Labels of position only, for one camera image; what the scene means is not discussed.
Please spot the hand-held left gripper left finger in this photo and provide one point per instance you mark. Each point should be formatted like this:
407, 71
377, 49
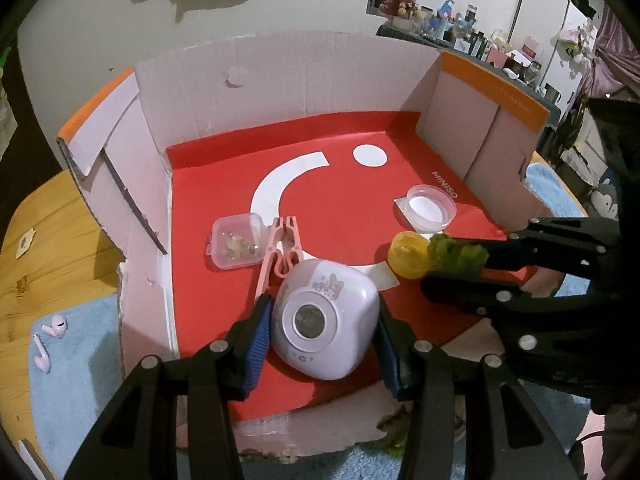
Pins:
255, 340

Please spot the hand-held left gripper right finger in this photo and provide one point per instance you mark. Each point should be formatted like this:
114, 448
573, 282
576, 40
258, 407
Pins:
387, 355

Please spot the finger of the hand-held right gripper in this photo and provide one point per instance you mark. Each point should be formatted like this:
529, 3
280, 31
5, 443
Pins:
550, 330
560, 245

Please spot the pink mini camera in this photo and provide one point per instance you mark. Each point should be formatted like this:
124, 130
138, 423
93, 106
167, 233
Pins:
325, 320

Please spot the pink plastic clip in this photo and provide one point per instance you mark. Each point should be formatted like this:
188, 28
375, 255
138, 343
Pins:
280, 260

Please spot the yellow plastic capsule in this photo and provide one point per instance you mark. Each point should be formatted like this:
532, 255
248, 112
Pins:
407, 255

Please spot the cardboard box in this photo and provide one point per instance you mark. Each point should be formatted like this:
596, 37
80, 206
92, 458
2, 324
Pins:
300, 80

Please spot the grey white plush toy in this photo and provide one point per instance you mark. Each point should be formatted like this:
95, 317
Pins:
606, 200

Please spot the clear square plastic container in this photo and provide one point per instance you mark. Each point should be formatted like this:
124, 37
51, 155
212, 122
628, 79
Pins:
235, 242

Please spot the clear round plastic container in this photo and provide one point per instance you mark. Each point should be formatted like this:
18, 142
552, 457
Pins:
430, 207

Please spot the red paper sheet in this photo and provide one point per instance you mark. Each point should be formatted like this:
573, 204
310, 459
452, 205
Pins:
340, 200

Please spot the blue fluffy mat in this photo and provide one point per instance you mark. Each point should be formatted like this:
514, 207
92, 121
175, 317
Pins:
75, 400

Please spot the purple curtain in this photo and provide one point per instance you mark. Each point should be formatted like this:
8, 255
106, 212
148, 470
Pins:
612, 60

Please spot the pink earbud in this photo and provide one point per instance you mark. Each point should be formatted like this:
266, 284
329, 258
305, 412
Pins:
42, 357
56, 326

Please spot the white refrigerator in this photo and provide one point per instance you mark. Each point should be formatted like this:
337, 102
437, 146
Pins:
545, 25

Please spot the row of bottles and boxes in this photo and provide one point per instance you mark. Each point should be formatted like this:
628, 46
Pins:
465, 35

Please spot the pink plush toy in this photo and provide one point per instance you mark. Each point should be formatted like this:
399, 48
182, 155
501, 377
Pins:
399, 0

